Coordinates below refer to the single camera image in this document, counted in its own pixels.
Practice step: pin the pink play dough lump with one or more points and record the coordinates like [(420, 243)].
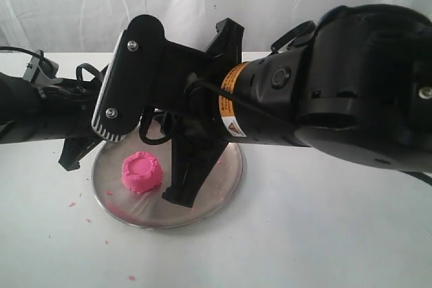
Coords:
[(141, 172)]

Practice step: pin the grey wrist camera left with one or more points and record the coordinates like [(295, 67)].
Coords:
[(38, 71)]

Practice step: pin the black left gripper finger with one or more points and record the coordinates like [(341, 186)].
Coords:
[(74, 149)]

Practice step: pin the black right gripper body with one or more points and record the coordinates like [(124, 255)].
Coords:
[(188, 116)]

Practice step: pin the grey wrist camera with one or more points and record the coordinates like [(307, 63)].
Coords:
[(147, 71), (38, 71)]

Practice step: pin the round steel plate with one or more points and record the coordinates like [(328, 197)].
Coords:
[(150, 210)]

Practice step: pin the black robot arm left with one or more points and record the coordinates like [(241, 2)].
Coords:
[(21, 120)]

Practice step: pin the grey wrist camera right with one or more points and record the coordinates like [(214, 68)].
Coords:
[(147, 71)]

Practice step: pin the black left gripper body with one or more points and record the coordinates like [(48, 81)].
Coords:
[(67, 108)]

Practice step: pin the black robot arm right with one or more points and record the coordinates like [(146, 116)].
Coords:
[(356, 86)]

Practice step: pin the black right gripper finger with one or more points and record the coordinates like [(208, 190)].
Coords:
[(228, 41), (192, 160)]

